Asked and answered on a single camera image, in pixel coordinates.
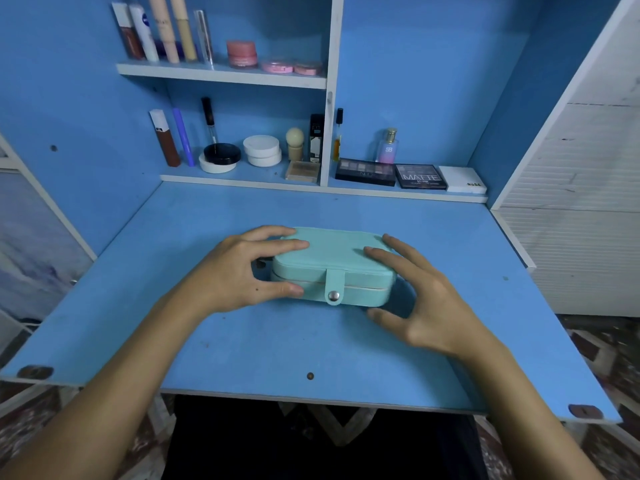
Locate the dark eyeshadow palette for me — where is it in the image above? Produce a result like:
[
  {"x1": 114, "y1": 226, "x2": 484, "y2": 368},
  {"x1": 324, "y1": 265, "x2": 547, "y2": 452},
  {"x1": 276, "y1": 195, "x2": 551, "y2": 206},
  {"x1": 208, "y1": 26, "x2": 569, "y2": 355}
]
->
[{"x1": 335, "y1": 159, "x2": 398, "y2": 188}]

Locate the tall beige cosmetic tube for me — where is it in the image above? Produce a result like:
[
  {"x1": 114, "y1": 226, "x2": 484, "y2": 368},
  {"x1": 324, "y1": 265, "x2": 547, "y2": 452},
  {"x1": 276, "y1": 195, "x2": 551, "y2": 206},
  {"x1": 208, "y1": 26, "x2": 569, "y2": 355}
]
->
[{"x1": 148, "y1": 0, "x2": 181, "y2": 65}]

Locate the pink round jar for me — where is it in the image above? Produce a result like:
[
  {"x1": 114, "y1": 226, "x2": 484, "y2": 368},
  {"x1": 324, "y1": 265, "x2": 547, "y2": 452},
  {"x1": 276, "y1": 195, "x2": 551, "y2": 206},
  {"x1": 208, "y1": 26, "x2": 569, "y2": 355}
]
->
[{"x1": 226, "y1": 39, "x2": 259, "y2": 69}]

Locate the blue cosmetic tube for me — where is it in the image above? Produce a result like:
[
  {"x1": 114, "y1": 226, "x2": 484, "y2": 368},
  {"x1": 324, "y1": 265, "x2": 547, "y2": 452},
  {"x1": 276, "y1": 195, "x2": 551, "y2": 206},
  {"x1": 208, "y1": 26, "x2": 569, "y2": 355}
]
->
[{"x1": 171, "y1": 107, "x2": 196, "y2": 167}]

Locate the person's right hand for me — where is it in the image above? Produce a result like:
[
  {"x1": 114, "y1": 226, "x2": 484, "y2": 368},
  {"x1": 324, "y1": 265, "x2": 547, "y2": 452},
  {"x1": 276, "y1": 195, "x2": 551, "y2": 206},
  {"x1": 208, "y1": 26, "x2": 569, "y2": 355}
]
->
[{"x1": 362, "y1": 233, "x2": 501, "y2": 361}]

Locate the person's dark clothing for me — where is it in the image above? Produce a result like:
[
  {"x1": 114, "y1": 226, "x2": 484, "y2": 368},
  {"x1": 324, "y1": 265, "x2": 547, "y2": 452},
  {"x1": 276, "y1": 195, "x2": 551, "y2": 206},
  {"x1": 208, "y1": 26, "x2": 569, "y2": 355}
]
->
[{"x1": 165, "y1": 395, "x2": 491, "y2": 480}]

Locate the white framed marbled panel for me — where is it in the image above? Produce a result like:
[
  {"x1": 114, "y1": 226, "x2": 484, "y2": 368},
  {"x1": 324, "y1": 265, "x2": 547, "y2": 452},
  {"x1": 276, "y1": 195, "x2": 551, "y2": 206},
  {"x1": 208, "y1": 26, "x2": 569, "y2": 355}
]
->
[{"x1": 0, "y1": 129, "x2": 98, "y2": 326}]

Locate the white shelf unit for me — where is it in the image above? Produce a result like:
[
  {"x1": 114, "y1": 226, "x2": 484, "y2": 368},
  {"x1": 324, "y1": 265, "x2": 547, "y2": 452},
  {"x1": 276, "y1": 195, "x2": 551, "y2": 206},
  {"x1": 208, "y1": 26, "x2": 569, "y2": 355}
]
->
[{"x1": 115, "y1": 0, "x2": 489, "y2": 204}]

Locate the white bowl black inside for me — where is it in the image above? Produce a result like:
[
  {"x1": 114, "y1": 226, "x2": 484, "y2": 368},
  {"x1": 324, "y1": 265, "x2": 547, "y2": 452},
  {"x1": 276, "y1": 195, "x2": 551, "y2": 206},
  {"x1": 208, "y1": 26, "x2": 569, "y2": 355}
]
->
[{"x1": 198, "y1": 143, "x2": 242, "y2": 174}]

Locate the black makeup brush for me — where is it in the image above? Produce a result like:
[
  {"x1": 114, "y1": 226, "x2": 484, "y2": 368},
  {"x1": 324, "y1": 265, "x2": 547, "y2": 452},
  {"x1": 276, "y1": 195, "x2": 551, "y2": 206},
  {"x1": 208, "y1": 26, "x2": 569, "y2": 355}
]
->
[{"x1": 201, "y1": 97, "x2": 218, "y2": 146}]

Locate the beige makeup sponge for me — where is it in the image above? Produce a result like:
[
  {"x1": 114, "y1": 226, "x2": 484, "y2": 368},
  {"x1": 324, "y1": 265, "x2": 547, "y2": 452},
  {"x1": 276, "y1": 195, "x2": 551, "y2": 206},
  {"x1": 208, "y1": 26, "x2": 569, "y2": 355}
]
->
[{"x1": 285, "y1": 127, "x2": 306, "y2": 162}]

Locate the brown lipstick tube white cap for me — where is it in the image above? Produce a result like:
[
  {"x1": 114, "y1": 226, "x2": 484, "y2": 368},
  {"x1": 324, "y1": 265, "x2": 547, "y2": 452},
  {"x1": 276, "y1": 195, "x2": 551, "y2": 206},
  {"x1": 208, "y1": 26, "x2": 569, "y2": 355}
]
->
[{"x1": 149, "y1": 109, "x2": 183, "y2": 168}]

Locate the white flat box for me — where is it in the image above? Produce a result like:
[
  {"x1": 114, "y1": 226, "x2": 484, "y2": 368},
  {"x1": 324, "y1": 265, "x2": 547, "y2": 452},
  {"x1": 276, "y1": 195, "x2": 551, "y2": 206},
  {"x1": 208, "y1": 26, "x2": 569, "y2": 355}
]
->
[{"x1": 438, "y1": 165, "x2": 489, "y2": 196}]

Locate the small pink perfume bottle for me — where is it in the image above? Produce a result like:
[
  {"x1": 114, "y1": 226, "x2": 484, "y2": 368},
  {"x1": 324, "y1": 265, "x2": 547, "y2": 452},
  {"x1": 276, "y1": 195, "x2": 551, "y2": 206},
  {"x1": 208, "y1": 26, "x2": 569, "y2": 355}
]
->
[{"x1": 376, "y1": 129, "x2": 399, "y2": 164}]

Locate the cream jewellery box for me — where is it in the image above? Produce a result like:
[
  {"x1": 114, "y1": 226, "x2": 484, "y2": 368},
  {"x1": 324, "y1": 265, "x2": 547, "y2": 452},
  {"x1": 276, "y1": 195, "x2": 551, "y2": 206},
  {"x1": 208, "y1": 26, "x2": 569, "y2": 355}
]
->
[{"x1": 268, "y1": 227, "x2": 399, "y2": 306}]

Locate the black cosmetic bottle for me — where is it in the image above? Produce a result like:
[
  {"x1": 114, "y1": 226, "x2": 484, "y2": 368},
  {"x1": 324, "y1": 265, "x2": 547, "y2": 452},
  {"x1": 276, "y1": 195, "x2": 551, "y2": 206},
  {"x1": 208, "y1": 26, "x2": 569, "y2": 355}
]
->
[{"x1": 309, "y1": 113, "x2": 325, "y2": 163}]

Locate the person's left forearm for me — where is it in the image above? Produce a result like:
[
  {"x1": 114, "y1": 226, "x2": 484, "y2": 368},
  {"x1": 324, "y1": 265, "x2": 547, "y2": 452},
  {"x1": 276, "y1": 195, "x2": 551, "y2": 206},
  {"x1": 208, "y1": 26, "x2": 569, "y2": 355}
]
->
[{"x1": 0, "y1": 295, "x2": 233, "y2": 480}]

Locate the square brown powder compact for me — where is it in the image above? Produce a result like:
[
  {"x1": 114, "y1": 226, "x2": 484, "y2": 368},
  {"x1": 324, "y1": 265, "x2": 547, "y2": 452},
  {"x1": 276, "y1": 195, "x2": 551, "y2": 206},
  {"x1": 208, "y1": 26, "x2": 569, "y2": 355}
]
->
[{"x1": 285, "y1": 159, "x2": 322, "y2": 185}]

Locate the thin dark cosmetic bottle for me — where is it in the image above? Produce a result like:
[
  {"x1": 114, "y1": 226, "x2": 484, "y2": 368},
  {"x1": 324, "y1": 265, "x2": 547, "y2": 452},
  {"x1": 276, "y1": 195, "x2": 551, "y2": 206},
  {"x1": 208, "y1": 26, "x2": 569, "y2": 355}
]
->
[{"x1": 332, "y1": 107, "x2": 344, "y2": 162}]

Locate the white tube blue label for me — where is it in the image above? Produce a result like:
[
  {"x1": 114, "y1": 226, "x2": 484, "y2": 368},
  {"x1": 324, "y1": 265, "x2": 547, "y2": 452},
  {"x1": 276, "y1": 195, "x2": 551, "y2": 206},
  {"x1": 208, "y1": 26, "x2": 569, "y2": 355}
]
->
[{"x1": 129, "y1": 5, "x2": 160, "y2": 64}]

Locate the white slatted cabinet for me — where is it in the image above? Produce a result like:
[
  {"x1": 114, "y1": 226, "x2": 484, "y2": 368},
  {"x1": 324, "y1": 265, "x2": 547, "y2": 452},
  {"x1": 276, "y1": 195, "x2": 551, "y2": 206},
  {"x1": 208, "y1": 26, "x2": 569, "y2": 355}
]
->
[{"x1": 490, "y1": 0, "x2": 640, "y2": 318}]

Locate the white round cream jar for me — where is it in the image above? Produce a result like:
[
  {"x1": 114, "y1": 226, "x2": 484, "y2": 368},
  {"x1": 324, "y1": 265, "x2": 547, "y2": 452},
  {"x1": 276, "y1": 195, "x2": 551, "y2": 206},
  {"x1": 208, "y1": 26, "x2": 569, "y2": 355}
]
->
[{"x1": 243, "y1": 133, "x2": 283, "y2": 168}]

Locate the person's right forearm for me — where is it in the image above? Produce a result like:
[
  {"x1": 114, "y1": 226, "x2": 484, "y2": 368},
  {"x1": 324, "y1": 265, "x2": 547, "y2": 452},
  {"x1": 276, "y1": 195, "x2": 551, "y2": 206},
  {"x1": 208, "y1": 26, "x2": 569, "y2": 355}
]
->
[{"x1": 455, "y1": 335, "x2": 606, "y2": 480}]

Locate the person's left hand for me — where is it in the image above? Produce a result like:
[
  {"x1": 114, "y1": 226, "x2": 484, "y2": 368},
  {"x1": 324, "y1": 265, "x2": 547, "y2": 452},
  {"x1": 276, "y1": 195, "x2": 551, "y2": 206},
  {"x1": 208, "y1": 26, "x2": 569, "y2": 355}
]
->
[{"x1": 185, "y1": 225, "x2": 311, "y2": 318}]

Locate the short beige cosmetic tube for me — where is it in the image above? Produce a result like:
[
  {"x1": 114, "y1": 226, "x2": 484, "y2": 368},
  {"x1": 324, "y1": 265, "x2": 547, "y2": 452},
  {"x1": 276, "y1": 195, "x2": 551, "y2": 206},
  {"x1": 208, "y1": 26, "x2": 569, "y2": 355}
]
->
[{"x1": 168, "y1": 0, "x2": 199, "y2": 63}]

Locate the black lettered eyeshadow palette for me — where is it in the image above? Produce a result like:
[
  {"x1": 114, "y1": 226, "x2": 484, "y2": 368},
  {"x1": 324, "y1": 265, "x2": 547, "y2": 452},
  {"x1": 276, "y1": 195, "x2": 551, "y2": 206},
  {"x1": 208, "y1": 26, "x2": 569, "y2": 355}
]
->
[{"x1": 395, "y1": 163, "x2": 449, "y2": 191}]

